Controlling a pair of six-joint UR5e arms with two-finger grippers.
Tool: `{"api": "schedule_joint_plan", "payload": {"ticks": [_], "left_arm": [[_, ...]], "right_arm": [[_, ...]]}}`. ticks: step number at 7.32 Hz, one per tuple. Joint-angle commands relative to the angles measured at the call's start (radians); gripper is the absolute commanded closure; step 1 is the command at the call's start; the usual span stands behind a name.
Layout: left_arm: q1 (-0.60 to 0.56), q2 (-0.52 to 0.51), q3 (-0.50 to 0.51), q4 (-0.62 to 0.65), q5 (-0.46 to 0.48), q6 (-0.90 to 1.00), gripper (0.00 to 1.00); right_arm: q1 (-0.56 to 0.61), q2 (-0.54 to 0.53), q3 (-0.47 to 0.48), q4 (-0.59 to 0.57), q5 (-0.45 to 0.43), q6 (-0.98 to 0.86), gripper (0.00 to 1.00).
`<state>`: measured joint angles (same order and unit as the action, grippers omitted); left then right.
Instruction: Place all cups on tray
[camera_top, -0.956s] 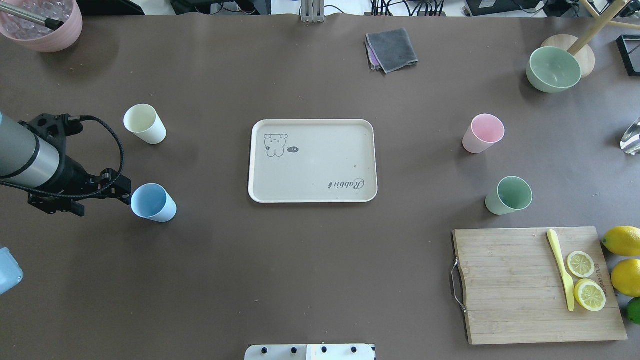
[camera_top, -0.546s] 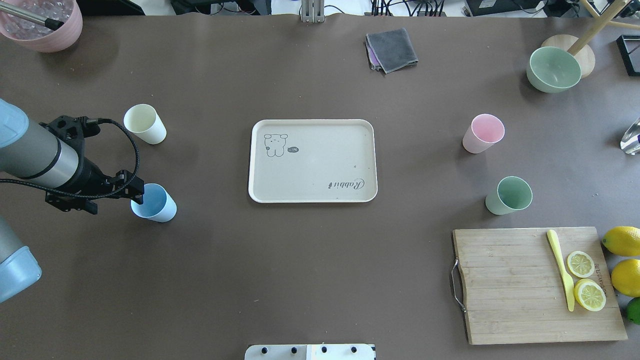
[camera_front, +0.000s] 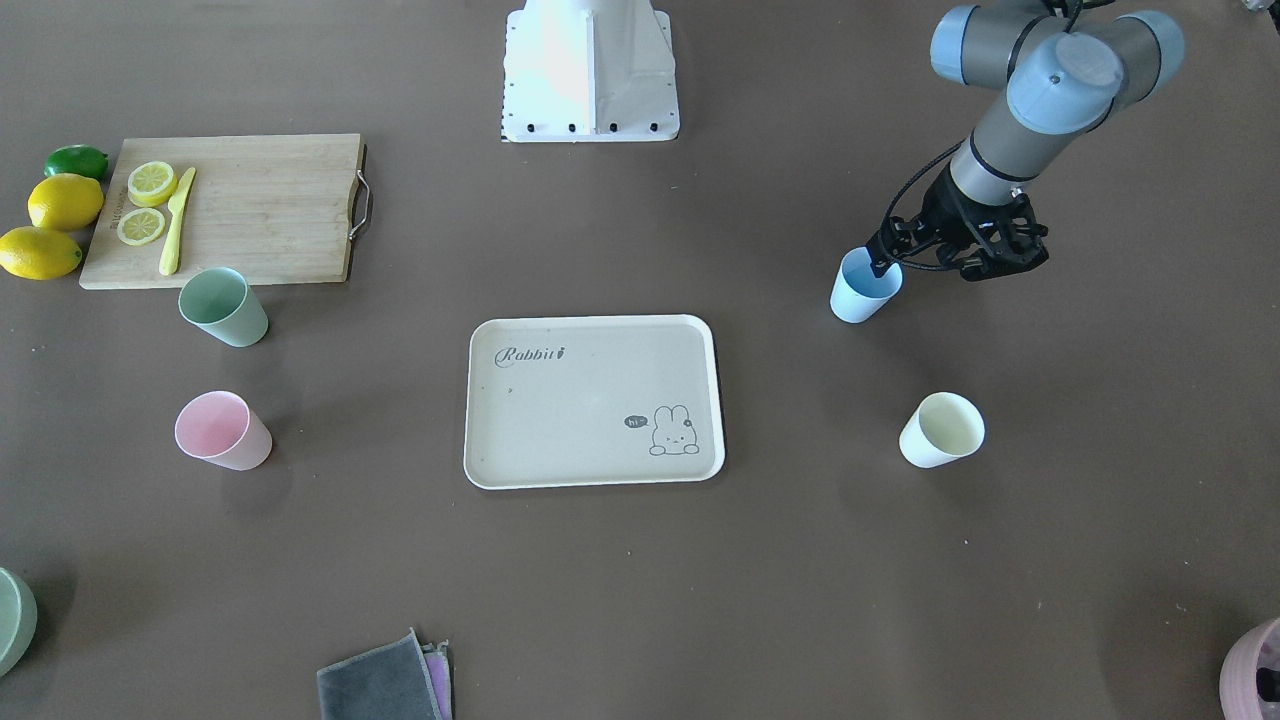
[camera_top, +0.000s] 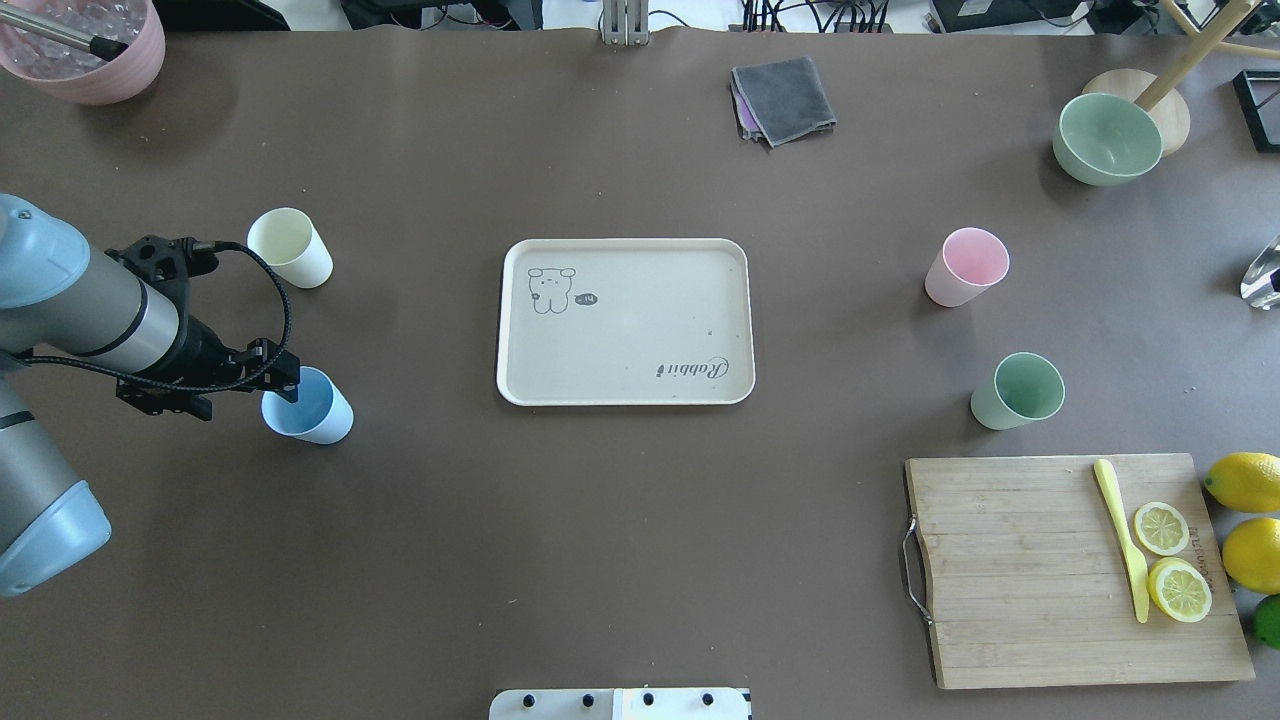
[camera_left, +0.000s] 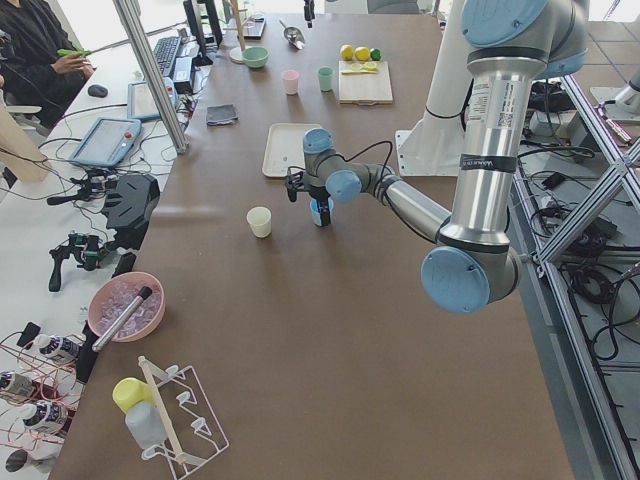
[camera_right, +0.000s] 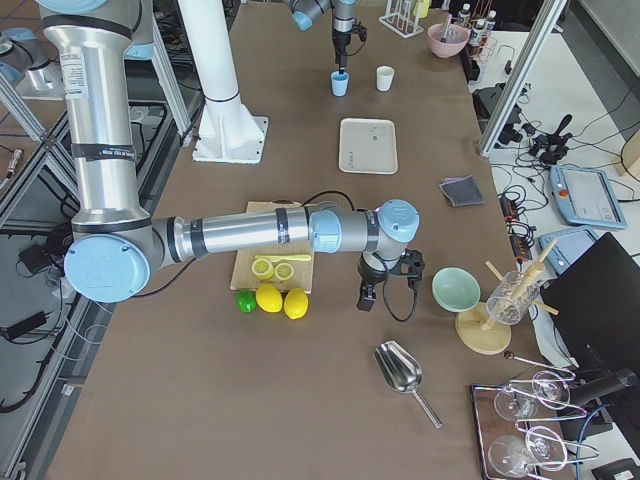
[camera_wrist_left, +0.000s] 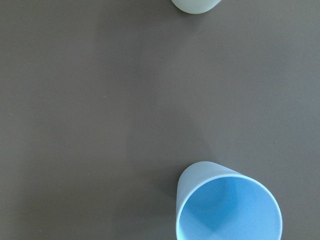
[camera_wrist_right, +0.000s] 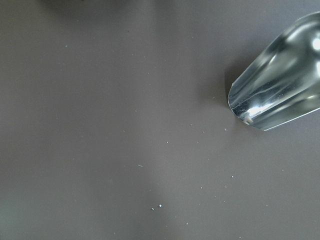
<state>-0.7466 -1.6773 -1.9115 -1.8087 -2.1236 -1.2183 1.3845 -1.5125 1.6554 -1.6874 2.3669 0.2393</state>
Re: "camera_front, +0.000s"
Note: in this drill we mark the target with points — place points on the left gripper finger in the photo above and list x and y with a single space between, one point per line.
884 249
999 261

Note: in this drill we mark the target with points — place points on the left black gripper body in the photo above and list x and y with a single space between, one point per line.
937 218

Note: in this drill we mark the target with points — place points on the blue plastic cup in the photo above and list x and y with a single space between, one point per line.
859 292

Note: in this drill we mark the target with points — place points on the cream plastic cup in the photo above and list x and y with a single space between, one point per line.
943 428

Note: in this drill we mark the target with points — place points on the green plastic cup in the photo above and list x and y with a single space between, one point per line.
220 302

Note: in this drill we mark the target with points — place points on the pink plastic cup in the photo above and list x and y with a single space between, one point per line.
219 427

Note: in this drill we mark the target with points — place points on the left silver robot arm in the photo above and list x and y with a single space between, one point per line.
1057 79

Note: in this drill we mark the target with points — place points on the beige rabbit tray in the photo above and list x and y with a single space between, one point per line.
592 401

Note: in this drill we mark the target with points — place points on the pink bowl with ice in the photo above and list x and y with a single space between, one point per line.
1248 678

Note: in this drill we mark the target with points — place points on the wooden cutting board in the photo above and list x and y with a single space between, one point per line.
277 208

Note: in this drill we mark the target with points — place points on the grey folded cloth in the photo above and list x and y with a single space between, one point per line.
406 679

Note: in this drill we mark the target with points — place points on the yellow plastic knife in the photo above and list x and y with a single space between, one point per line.
170 256

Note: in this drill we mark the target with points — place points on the lemon half slice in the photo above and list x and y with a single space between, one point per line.
151 184
141 226

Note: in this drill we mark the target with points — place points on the green lime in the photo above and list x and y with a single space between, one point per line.
80 160

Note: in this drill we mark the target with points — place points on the whole yellow lemon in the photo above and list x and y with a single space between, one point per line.
39 253
65 202

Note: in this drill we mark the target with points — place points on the green bowl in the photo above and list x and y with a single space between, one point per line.
19 616

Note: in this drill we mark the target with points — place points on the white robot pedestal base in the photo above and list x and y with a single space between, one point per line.
589 71

